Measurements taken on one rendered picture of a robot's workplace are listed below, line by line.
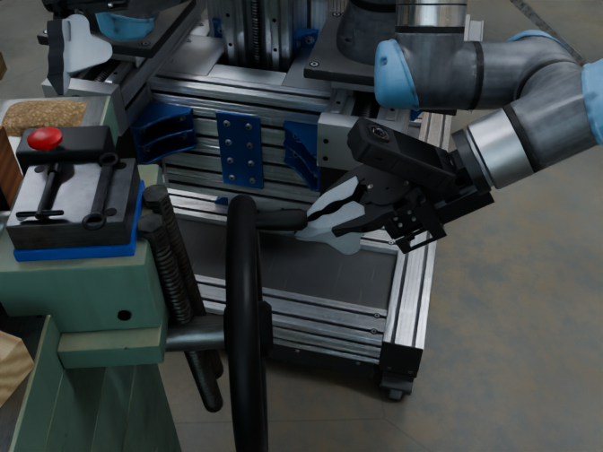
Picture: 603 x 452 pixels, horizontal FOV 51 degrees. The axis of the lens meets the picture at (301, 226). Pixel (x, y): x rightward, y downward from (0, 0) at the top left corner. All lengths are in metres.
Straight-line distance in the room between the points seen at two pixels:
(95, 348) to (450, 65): 0.46
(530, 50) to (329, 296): 0.90
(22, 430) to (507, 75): 0.57
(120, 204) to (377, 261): 1.09
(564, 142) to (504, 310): 1.20
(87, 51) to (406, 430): 1.15
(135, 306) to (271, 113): 0.67
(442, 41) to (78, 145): 0.38
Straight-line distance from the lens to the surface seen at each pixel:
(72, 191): 0.58
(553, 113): 0.65
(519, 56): 0.73
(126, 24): 0.89
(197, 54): 1.33
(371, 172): 0.69
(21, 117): 0.85
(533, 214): 2.12
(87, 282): 0.58
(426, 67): 0.70
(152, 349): 0.61
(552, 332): 1.81
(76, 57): 0.68
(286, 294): 1.47
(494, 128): 0.65
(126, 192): 0.56
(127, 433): 0.90
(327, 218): 0.68
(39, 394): 0.60
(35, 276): 0.58
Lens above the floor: 1.35
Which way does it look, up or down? 44 degrees down
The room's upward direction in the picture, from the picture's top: straight up
